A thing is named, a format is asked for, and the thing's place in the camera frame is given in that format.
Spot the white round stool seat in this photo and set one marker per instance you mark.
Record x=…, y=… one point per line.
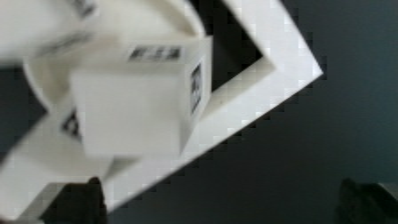
x=132, y=20

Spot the white front fence bar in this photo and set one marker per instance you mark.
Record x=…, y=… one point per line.
x=25, y=179

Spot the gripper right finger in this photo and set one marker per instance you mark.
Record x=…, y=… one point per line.
x=366, y=203

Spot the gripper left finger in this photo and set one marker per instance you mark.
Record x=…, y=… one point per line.
x=77, y=207

